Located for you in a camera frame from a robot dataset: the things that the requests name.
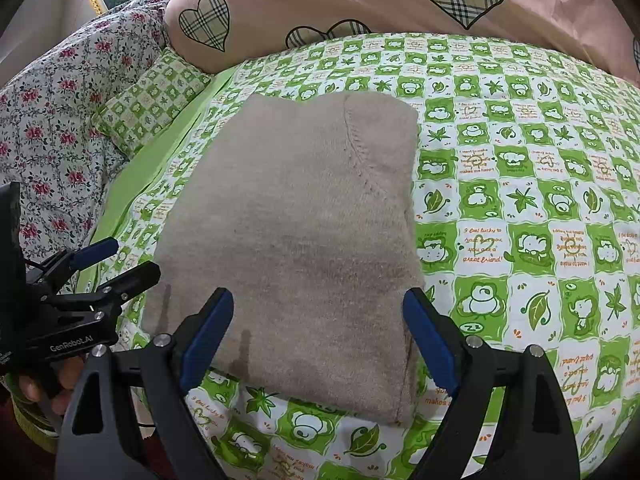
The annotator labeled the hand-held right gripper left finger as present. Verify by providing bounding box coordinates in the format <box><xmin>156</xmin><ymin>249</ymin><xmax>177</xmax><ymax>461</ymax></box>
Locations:
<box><xmin>54</xmin><ymin>287</ymin><xmax>235</xmax><ymax>480</ymax></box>

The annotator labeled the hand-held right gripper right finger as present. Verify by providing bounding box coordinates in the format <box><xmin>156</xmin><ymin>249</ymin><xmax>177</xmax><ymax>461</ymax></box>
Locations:
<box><xmin>402</xmin><ymin>287</ymin><xmax>581</xmax><ymax>480</ymax></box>

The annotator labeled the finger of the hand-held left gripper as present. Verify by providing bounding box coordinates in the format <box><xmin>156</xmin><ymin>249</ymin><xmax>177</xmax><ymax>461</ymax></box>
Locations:
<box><xmin>25</xmin><ymin>237</ymin><xmax>120</xmax><ymax>288</ymax></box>
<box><xmin>42</xmin><ymin>261</ymin><xmax>162</xmax><ymax>322</ymax></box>

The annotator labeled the beige knit sweater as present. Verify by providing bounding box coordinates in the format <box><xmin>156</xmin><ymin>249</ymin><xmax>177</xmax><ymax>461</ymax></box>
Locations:
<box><xmin>141</xmin><ymin>92</ymin><xmax>426</xmax><ymax>428</ymax></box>

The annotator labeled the person's left hand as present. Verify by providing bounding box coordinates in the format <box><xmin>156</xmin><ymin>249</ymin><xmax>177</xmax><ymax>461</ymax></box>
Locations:
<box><xmin>17</xmin><ymin>355</ymin><xmax>85</xmax><ymax>417</ymax></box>

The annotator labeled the floral print quilt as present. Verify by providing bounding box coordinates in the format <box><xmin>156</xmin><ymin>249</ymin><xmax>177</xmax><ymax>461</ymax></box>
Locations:
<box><xmin>0</xmin><ymin>0</ymin><xmax>173</xmax><ymax>281</ymax></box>

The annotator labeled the green checkered pillow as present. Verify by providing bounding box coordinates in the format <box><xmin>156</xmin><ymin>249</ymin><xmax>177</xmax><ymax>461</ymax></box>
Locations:
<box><xmin>91</xmin><ymin>50</ymin><xmax>213</xmax><ymax>158</ymax></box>

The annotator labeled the green frog print bed sheet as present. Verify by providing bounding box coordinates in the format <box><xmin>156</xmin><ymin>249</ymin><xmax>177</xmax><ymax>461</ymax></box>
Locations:
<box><xmin>10</xmin><ymin>32</ymin><xmax>640</xmax><ymax>480</ymax></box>

